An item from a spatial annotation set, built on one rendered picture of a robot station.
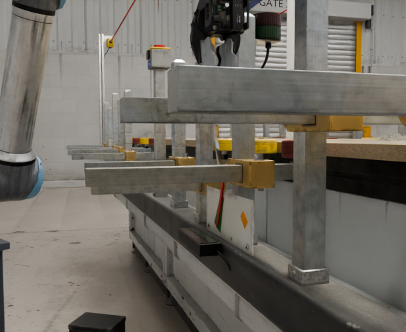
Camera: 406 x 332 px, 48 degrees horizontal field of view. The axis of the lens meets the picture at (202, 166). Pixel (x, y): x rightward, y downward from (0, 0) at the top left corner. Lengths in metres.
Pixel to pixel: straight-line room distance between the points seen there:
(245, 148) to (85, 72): 7.98
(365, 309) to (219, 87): 0.40
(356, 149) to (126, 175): 0.42
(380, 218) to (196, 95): 0.64
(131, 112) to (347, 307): 0.36
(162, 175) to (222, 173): 0.11
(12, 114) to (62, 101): 7.29
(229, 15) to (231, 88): 0.50
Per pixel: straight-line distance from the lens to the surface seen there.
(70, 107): 8.75
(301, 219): 0.69
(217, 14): 0.81
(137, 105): 0.55
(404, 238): 0.85
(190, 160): 1.31
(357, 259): 0.96
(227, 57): 0.84
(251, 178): 0.83
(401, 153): 0.81
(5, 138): 1.51
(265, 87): 0.32
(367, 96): 0.37
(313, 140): 0.68
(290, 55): 2.77
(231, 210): 0.92
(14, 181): 1.54
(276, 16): 0.94
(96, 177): 0.80
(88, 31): 8.94
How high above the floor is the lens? 0.91
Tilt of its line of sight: 4 degrees down
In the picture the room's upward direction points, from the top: straight up
